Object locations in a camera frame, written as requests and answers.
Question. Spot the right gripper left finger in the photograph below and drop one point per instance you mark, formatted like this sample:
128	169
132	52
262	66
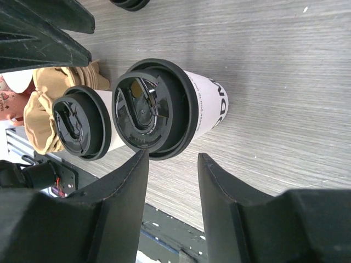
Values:
118	199

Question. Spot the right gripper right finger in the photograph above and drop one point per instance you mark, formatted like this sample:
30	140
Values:
222	196

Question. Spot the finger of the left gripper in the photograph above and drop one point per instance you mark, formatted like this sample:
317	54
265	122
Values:
36	43
61	15

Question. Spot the stack of black lids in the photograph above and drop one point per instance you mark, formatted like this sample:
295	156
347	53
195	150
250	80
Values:
130	5

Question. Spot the white paper cup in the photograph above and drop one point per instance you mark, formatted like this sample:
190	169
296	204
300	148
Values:
116	141
212	100

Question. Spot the white paper plates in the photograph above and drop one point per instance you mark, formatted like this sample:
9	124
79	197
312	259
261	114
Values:
18	81

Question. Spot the pink mug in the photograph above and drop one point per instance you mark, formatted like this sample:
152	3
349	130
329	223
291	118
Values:
12	103

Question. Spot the brown pulp cup carrier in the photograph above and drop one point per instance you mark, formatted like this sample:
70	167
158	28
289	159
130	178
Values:
50	84

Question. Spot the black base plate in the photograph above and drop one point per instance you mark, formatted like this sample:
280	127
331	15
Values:
163	238

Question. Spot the aluminium rail frame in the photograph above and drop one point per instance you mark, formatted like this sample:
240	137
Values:
17	145

